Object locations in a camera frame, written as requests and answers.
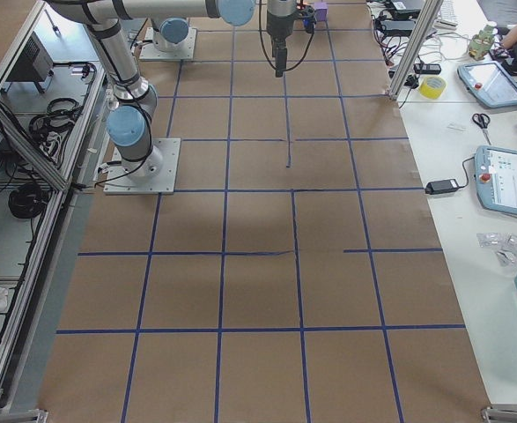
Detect purple foam cube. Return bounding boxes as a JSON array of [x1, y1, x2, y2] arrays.
[[314, 2, 328, 22]]

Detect yellow tape roll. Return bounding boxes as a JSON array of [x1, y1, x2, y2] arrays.
[[419, 75, 447, 100]]

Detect black power adapter brick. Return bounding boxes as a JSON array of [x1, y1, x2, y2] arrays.
[[425, 178, 461, 195]]

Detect brown paper table cover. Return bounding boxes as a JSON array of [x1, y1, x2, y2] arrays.
[[38, 1, 487, 422]]

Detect upper teach pendant tablet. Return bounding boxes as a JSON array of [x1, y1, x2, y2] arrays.
[[457, 62, 517, 108]]

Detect teach pendant tablet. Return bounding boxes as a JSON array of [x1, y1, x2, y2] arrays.
[[474, 145, 517, 215], [457, 62, 517, 108]]

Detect grey electronics box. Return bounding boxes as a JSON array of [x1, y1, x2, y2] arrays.
[[6, 32, 54, 93]]

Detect lower teach pendant tablet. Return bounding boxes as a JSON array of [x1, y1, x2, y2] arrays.
[[474, 145, 517, 215]]

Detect bag of metal screws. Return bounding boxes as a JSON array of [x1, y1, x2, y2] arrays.
[[476, 233, 517, 266]]

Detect aluminium frame post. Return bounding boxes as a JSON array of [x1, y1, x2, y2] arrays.
[[388, 0, 442, 100]]

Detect black handled scissors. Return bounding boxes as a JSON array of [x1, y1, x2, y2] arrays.
[[472, 113, 491, 145]]

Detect coiled black cable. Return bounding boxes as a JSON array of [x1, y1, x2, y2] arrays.
[[8, 181, 50, 220]]

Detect aluminium frame rail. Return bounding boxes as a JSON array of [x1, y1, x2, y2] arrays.
[[0, 100, 70, 191]]

